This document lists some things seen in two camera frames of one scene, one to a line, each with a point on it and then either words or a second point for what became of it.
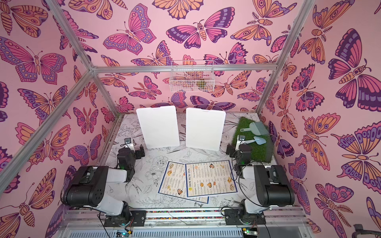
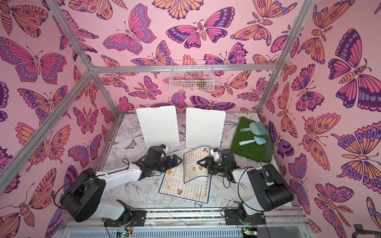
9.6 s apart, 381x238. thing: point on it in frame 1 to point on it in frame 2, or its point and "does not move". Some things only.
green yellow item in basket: (201, 84) does not move
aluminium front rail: (185, 222) does not move
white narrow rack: (204, 128) does not move
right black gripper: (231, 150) to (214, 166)
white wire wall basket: (192, 76) does not move
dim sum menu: (210, 178) to (192, 170)
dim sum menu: (173, 183) does not move
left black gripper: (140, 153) to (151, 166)
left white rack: (159, 126) does not move
